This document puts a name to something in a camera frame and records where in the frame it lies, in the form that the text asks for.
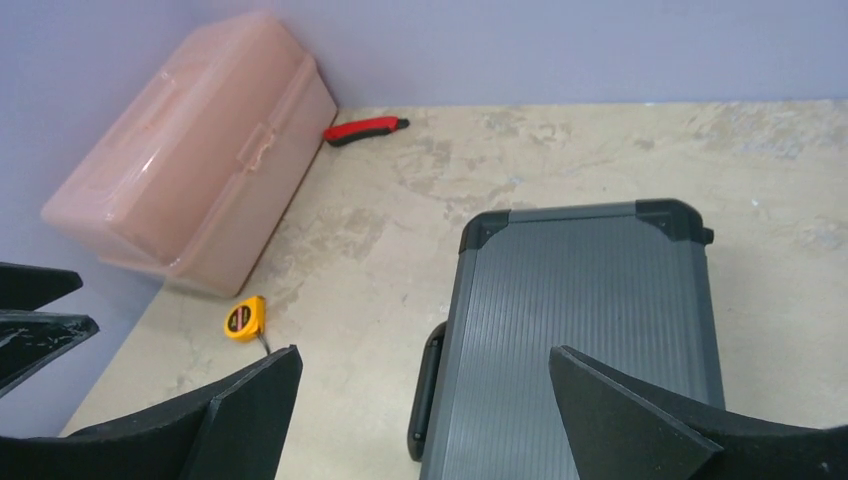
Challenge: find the red utility knife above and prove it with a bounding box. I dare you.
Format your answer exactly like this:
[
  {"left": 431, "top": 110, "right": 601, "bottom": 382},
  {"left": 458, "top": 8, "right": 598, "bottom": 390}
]
[{"left": 323, "top": 116, "right": 410, "bottom": 147}]

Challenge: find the yellow tape measure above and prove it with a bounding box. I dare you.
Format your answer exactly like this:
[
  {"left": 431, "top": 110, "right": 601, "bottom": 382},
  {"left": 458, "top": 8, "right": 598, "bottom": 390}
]
[{"left": 224, "top": 295, "right": 271, "bottom": 355}]

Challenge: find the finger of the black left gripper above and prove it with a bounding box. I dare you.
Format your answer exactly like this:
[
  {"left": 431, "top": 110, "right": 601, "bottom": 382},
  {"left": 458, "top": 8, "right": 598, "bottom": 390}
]
[
  {"left": 1, "top": 262, "right": 83, "bottom": 311},
  {"left": 1, "top": 311, "right": 99, "bottom": 396}
]

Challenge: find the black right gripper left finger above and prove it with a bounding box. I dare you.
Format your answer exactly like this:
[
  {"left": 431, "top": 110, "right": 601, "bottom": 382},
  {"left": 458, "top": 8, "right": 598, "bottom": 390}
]
[{"left": 1, "top": 345, "right": 303, "bottom": 479}]

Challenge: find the pink plastic storage box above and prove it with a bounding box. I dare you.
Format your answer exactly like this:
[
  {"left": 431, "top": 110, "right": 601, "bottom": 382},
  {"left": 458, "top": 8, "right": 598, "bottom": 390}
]
[{"left": 41, "top": 11, "right": 337, "bottom": 297}]

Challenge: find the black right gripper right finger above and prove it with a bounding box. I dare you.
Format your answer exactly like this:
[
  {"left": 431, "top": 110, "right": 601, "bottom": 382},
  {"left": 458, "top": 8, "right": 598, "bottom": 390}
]
[{"left": 549, "top": 346, "right": 847, "bottom": 479}]

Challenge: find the black poker set case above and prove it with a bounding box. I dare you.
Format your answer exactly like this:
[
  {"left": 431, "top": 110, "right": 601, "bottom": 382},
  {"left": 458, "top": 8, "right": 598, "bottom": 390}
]
[{"left": 407, "top": 199, "right": 725, "bottom": 479}]

